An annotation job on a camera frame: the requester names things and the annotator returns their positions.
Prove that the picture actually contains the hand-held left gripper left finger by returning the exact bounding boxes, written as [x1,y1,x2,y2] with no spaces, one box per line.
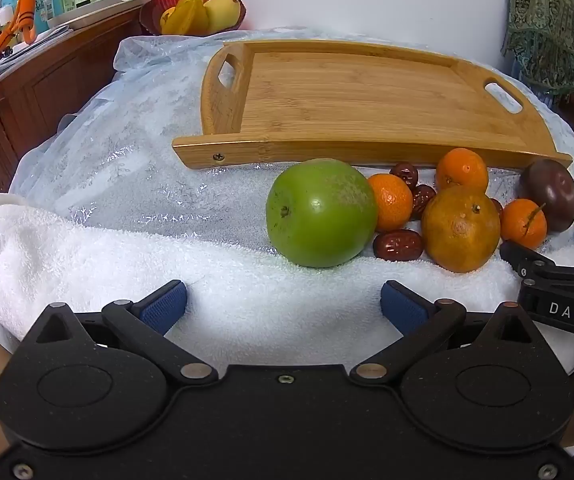
[32,280,219,388]

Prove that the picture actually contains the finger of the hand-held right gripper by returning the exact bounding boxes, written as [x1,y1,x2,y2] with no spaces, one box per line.
[498,241,574,287]

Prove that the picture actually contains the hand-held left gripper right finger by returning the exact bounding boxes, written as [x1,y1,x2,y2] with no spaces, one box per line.
[348,280,540,388]

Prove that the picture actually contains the small tangerine with stem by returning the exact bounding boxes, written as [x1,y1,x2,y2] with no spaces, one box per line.
[498,198,548,250]

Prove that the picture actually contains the red date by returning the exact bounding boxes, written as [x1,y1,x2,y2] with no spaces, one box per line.
[411,184,437,221]
[373,230,424,262]
[391,162,419,188]

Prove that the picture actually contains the dark purple passion fruit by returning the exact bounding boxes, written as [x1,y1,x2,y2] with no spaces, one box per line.
[520,158,574,233]

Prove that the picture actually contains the large brownish orange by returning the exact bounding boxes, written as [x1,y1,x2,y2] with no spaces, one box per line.
[421,186,502,274]

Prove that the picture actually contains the green apple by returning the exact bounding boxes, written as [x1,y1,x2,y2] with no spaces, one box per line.
[266,158,379,268]

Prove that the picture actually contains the bamboo serving tray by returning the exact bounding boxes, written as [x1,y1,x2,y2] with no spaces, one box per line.
[172,40,574,170]

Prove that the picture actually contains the white towel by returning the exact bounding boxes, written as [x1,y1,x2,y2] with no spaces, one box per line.
[0,195,574,376]

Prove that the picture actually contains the white snowflake tablecloth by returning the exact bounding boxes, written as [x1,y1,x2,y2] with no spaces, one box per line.
[9,27,574,261]

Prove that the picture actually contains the brown wooden cabinet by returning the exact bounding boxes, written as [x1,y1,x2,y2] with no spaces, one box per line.
[0,7,148,206]

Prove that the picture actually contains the yellow starfruit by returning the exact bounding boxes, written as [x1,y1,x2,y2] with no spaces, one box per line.
[161,0,210,36]

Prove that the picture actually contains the yellow mango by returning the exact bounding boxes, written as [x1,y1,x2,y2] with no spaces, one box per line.
[203,0,244,33]

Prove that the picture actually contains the white plastic tray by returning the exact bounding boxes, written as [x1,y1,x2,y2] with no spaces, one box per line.
[47,0,158,31]

